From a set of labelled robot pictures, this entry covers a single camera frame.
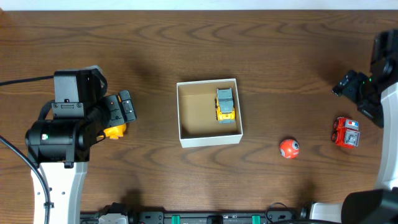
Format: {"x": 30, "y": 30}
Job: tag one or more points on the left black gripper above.
{"x": 116, "y": 109}

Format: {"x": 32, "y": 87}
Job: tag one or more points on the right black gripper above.
{"x": 350, "y": 86}

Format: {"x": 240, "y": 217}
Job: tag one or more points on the red toy car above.
{"x": 345, "y": 132}

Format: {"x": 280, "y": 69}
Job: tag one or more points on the yellow grey dump truck toy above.
{"x": 224, "y": 104}

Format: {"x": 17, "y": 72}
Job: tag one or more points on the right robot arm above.
{"x": 376, "y": 98}

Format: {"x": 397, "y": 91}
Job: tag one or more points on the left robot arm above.
{"x": 80, "y": 116}

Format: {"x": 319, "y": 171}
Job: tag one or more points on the orange dinosaur toy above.
{"x": 114, "y": 132}

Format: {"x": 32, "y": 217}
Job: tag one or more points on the red ball toy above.
{"x": 289, "y": 148}

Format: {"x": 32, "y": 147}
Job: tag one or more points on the white cardboard box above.
{"x": 196, "y": 109}

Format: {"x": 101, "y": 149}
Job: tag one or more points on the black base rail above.
{"x": 118, "y": 213}

